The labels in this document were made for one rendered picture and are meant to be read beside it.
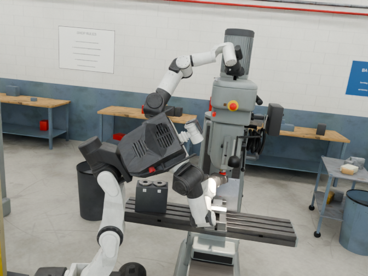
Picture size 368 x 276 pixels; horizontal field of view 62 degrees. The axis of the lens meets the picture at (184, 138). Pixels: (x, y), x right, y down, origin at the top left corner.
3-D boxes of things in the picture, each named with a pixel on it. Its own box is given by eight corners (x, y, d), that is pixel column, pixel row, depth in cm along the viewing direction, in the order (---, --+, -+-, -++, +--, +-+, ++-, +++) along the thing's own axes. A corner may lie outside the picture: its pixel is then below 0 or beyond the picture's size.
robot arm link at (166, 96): (155, 83, 162) (143, 105, 159) (170, 91, 161) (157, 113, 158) (157, 91, 173) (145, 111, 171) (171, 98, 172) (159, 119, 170)
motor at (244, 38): (248, 80, 205) (256, 29, 196) (219, 76, 207) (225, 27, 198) (247, 78, 224) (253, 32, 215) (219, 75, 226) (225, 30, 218)
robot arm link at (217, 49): (235, 61, 171) (212, 65, 172) (233, 47, 174) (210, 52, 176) (235, 53, 165) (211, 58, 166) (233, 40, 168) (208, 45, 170)
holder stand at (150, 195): (166, 213, 214) (168, 187, 209) (134, 211, 212) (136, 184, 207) (166, 205, 225) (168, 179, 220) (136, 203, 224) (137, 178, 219)
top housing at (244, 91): (255, 113, 173) (259, 85, 169) (209, 108, 175) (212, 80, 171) (248, 102, 218) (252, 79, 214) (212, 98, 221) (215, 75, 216)
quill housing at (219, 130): (239, 173, 196) (246, 125, 188) (207, 169, 198) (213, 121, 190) (237, 164, 215) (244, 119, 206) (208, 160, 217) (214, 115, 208)
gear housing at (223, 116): (249, 126, 185) (252, 110, 182) (210, 121, 187) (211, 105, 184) (246, 116, 217) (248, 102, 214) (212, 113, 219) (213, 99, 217)
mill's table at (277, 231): (298, 248, 201) (300, 237, 199) (116, 220, 214) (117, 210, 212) (291, 229, 223) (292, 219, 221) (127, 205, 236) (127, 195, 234)
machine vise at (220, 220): (226, 233, 196) (229, 218, 193) (203, 230, 197) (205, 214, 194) (225, 208, 229) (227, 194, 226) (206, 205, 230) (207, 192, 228)
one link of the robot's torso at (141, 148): (128, 192, 140) (197, 157, 139) (101, 128, 148) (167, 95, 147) (145, 193, 169) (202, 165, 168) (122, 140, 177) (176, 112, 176)
